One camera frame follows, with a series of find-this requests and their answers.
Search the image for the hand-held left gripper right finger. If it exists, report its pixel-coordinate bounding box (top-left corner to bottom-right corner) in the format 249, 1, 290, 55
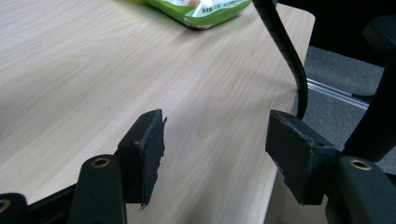
264, 108, 337, 206

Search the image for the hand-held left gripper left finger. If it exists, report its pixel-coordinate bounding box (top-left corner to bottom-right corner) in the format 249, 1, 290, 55
117, 108, 168, 209

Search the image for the green and white snack packet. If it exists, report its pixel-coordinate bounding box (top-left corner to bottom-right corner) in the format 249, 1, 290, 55
145, 0, 253, 32

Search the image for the black curved bar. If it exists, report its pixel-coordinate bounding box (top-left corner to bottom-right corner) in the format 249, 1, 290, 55
341, 14, 396, 163

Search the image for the metal floor rail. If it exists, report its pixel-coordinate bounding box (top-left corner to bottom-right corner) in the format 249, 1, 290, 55
305, 77, 372, 111

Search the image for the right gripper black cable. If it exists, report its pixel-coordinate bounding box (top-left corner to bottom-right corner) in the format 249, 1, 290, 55
250, 0, 310, 121

